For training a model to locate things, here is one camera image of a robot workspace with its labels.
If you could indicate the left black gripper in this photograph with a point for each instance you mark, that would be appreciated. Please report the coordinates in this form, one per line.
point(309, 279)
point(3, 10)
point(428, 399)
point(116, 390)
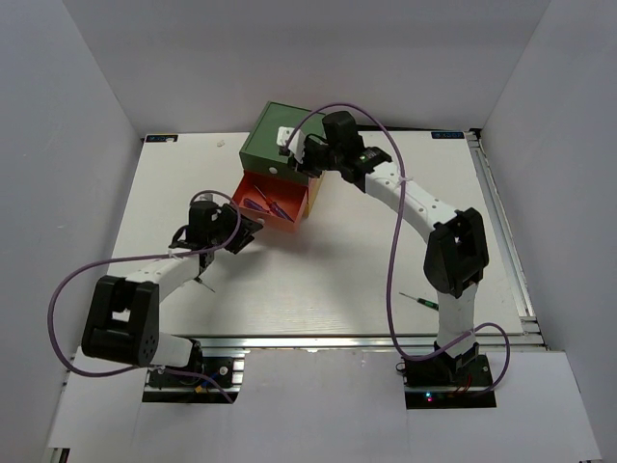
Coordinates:
point(244, 237)

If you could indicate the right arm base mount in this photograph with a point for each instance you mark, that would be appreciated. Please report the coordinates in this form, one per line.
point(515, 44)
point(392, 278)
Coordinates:
point(428, 386)

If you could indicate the slim green screwdriver right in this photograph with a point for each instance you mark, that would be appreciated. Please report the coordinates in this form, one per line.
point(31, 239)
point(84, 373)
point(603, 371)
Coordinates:
point(421, 301)

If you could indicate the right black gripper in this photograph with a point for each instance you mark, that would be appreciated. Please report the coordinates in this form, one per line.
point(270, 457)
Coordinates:
point(306, 170)

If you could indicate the blue red screwdriver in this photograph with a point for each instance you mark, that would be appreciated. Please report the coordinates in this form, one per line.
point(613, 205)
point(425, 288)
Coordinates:
point(273, 206)
point(253, 205)

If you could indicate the aluminium front rail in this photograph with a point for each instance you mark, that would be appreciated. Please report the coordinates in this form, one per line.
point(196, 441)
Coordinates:
point(269, 342)

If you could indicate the black logo sticker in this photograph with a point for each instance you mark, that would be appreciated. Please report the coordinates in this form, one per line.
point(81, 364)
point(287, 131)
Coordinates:
point(161, 138)
point(448, 135)

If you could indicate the orange drawer box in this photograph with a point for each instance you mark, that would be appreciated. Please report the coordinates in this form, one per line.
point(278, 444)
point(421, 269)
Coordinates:
point(279, 204)

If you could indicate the green top drawer box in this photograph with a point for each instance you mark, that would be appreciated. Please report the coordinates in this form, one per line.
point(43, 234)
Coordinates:
point(260, 152)

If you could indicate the aluminium rail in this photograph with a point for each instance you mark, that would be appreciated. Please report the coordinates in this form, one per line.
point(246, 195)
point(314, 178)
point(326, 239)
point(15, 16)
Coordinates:
point(269, 342)
point(532, 335)

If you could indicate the slim green screwdriver left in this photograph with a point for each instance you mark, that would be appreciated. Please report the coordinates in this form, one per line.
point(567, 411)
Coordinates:
point(201, 282)

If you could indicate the aluminium right side rail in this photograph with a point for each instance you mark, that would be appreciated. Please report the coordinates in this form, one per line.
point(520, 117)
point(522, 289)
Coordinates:
point(532, 335)

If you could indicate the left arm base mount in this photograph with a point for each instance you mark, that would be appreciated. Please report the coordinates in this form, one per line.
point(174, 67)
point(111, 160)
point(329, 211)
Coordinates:
point(212, 377)

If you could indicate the left black logo sticker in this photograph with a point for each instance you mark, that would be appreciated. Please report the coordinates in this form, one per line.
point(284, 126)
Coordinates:
point(161, 138)

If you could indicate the yellow bottom drawer box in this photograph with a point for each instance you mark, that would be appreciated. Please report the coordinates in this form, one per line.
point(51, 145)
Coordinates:
point(313, 189)

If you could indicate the right black logo sticker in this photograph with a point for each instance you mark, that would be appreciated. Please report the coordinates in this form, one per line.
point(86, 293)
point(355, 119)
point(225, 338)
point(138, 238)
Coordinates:
point(448, 135)

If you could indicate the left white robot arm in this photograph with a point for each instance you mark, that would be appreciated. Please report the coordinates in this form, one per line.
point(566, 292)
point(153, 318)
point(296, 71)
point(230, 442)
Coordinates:
point(123, 323)

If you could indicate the slim green screwdriver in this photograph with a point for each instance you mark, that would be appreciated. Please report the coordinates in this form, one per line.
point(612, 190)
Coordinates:
point(201, 282)
point(421, 301)

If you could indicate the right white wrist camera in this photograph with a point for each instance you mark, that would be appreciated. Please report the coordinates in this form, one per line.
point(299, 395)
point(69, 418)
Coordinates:
point(291, 143)

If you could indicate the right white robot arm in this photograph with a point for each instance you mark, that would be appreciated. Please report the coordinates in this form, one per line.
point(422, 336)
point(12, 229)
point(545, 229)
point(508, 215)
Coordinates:
point(456, 247)

